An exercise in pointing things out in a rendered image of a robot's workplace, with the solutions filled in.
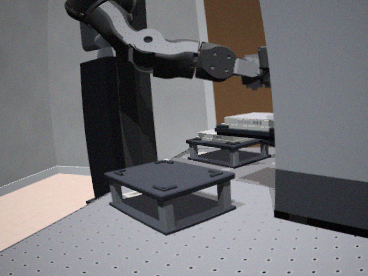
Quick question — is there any white label with black text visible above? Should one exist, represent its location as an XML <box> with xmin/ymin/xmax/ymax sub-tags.
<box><xmin>122</xmin><ymin>191</ymin><xmax>141</xmax><ymax>198</ymax></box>

